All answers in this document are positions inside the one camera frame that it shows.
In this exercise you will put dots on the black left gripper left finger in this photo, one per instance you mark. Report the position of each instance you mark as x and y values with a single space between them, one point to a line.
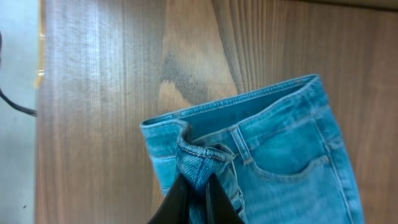
175 207

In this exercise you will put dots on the light blue denim jeans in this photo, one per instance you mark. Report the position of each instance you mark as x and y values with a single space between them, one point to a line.
277 151

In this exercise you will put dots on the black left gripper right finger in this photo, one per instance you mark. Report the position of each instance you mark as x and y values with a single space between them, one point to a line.
219 209

